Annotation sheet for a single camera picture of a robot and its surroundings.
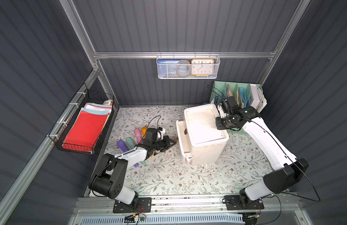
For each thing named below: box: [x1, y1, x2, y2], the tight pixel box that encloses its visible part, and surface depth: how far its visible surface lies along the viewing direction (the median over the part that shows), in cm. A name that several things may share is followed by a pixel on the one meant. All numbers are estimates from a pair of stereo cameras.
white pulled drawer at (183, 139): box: [175, 120, 193, 158], surface depth 84 cm
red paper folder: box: [61, 110, 111, 152], surface depth 73 cm
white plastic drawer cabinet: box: [183, 103, 230, 166], surface depth 79 cm
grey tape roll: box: [176, 59, 192, 78], surface depth 89 cm
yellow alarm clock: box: [190, 59, 215, 77], surface depth 90 cm
